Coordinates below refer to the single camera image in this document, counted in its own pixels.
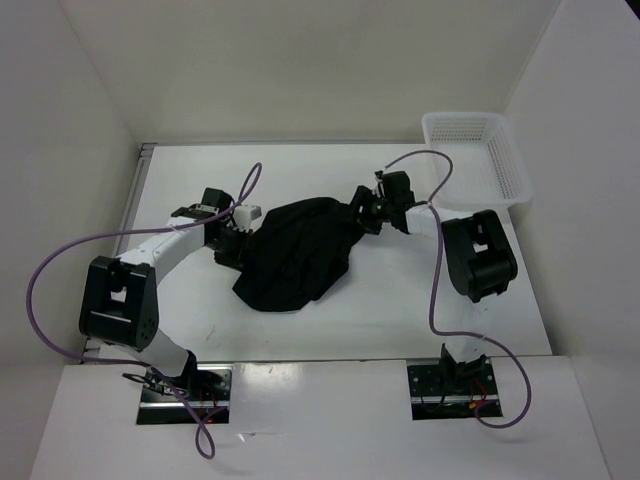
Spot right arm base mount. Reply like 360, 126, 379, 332
406, 359, 503, 421

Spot purple cable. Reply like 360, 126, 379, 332
383, 149, 533, 429
24, 162, 265, 459

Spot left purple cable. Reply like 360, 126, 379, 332
24, 162, 265, 459

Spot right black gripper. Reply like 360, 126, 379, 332
336, 184, 394, 235

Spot white plastic basket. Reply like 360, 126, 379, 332
422, 112, 533, 211

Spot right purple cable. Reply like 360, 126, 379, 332
383, 149, 533, 429

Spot aluminium table edge rail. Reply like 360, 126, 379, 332
83, 143, 157, 356

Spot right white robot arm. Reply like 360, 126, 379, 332
350, 171, 518, 393

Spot black shorts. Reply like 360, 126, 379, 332
232, 197, 364, 313

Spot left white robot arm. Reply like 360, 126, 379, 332
79, 188, 262, 400

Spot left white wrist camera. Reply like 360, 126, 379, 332
232, 205, 262, 232

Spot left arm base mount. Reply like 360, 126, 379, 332
123, 363, 233, 425

